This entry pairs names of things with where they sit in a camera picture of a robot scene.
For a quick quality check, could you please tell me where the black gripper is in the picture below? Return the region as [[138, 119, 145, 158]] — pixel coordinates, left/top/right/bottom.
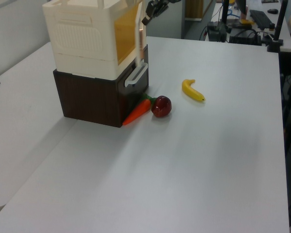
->
[[142, 0, 170, 26]]

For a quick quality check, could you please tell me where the cream cabinet door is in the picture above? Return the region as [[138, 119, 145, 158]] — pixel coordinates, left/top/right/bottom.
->
[[135, 0, 146, 69]]

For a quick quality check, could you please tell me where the cream plastic cabinet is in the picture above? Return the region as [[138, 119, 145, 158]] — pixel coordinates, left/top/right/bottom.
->
[[42, 0, 146, 81]]

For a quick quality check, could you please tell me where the dark brown wooden cabinet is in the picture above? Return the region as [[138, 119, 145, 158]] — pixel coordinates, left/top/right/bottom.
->
[[53, 43, 150, 128]]

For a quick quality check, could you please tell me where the wooden partition panel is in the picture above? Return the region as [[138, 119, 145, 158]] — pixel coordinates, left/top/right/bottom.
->
[[185, 0, 217, 20]]

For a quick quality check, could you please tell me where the thin black pole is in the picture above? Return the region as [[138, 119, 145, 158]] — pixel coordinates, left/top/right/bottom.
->
[[221, 0, 230, 25]]

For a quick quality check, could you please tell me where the yellow toy banana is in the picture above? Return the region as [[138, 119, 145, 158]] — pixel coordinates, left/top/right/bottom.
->
[[181, 79, 206, 102]]

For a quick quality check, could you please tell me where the red toy apple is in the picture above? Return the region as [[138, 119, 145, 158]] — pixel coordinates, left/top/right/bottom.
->
[[151, 95, 172, 119]]

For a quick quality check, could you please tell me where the flat black electronics box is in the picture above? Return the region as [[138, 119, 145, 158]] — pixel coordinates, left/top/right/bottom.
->
[[228, 28, 262, 46]]

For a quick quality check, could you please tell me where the orange toy carrot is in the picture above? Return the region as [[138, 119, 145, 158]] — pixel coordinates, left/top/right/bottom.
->
[[122, 93, 158, 126]]

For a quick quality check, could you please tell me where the black keyboard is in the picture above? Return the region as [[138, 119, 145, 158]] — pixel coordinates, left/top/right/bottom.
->
[[249, 9, 273, 32]]

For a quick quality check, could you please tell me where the dark drawer with white handle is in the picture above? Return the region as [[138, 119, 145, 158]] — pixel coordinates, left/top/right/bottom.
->
[[118, 62, 150, 98]]

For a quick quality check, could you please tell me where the blue cable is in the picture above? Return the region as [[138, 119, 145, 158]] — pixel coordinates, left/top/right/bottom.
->
[[226, 6, 241, 18]]

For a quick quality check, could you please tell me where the black camera pole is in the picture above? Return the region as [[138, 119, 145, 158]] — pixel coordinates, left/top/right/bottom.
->
[[273, 0, 289, 42]]

